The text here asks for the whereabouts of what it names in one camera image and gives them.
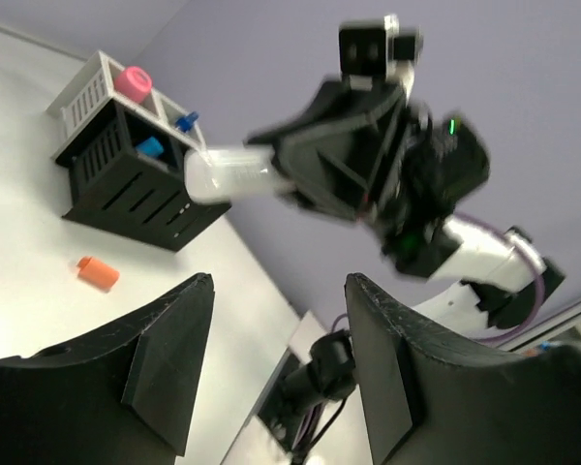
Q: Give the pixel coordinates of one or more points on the orange tip clear marker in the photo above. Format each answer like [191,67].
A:
[224,174]

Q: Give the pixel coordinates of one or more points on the black and white organizer box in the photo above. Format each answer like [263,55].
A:
[113,188]

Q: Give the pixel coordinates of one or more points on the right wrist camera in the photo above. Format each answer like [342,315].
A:
[379,49]

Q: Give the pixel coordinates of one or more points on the clear blue cap bottle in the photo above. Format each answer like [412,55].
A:
[186,122]

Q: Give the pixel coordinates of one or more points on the pink cap marker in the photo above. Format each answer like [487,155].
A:
[134,83]

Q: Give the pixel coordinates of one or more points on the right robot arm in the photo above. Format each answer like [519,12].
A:
[497,277]

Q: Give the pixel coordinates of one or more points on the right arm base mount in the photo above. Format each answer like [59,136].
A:
[306,398]

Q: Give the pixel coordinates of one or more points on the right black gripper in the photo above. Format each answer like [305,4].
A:
[356,153]

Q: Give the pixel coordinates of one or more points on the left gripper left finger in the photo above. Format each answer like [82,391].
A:
[123,393]

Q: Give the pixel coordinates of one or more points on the dark orange marker cap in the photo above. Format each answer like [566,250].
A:
[97,273]

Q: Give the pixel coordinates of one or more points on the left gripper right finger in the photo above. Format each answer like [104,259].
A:
[432,396]

